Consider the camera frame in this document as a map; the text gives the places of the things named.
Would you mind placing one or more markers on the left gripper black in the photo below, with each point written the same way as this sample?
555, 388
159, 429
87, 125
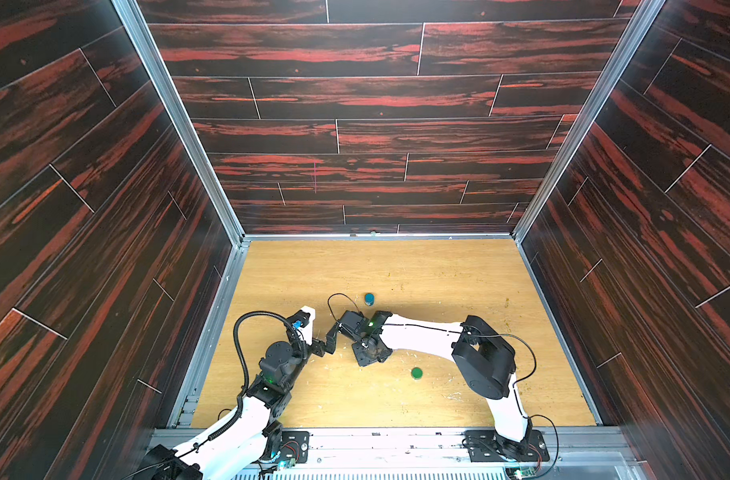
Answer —
328, 346

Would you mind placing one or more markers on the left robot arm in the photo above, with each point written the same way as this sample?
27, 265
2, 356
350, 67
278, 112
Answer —
251, 431

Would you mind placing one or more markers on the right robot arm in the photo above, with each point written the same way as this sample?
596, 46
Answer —
483, 356

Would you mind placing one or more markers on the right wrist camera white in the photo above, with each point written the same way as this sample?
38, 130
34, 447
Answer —
352, 325

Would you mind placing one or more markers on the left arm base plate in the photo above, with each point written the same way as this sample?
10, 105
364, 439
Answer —
283, 447

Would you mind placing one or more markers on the front aluminium rail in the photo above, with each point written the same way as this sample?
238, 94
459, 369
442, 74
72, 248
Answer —
446, 453

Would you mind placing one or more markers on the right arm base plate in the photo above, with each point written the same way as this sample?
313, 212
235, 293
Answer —
489, 446

